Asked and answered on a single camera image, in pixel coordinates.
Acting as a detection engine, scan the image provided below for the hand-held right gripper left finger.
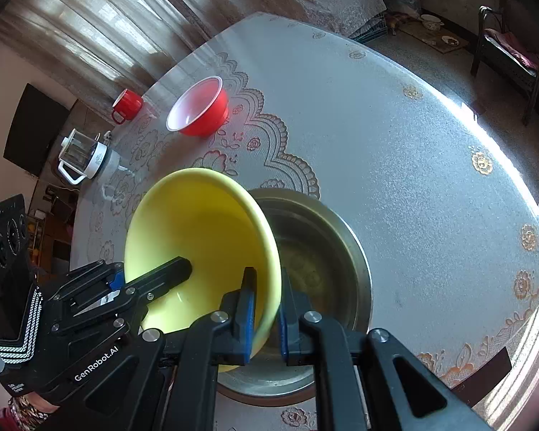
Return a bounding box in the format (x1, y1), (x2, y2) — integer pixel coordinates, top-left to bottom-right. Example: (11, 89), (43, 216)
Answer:
(83, 267), (258, 431)

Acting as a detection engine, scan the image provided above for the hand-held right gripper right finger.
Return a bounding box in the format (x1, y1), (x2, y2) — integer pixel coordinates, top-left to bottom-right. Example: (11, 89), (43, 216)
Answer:
(276, 269), (495, 431)

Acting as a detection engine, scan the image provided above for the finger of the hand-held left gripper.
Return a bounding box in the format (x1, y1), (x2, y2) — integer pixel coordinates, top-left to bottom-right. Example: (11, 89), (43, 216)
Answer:
(49, 256), (194, 334)
(40, 260), (126, 301)

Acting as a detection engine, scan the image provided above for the yellow bowl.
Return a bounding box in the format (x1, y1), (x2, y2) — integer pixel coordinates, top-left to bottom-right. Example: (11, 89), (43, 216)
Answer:
(123, 167), (281, 373)

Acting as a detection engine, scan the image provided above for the stainless steel basin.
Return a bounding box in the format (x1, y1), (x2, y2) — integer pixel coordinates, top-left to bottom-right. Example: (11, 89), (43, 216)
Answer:
(216, 189), (373, 407)

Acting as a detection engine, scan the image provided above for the person's left forearm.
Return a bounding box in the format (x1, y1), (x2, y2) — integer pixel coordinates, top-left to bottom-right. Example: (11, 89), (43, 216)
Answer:
(0, 390), (61, 431)

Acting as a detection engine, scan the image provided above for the glass kettle with white base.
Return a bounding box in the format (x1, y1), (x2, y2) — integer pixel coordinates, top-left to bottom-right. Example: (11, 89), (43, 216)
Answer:
(57, 129), (111, 186)

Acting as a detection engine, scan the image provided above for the black television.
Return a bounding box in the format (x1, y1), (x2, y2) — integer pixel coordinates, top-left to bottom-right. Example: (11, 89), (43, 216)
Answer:
(2, 83), (71, 177)

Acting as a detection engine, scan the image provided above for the red bowl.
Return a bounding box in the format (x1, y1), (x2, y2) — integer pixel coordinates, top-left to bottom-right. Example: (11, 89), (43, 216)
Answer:
(166, 76), (230, 136)

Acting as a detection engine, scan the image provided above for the red mug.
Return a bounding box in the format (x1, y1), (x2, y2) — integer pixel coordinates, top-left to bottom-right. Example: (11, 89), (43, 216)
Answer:
(111, 90), (143, 123)

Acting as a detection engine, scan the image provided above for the gold floral lace tablecloth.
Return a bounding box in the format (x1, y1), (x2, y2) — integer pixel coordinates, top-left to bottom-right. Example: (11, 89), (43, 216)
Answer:
(72, 11), (539, 431)

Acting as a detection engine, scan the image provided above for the beige lace curtain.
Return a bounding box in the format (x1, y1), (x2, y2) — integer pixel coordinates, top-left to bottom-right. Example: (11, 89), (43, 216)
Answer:
(0, 0), (387, 104)

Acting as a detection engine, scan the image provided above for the brown floor mat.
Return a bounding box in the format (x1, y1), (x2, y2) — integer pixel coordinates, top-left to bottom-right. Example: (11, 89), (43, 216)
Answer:
(400, 20), (470, 54)

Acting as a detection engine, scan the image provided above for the white enamel pot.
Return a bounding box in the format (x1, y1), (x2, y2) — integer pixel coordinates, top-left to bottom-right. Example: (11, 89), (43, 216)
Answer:
(420, 13), (444, 33)

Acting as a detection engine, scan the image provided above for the dark wooden chair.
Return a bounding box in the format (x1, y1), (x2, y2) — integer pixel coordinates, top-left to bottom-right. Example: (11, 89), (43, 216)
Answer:
(469, 0), (539, 126)

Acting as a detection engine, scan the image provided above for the wire rack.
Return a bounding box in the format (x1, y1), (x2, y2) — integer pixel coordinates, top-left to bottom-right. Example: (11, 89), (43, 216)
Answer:
(348, 13), (393, 45)

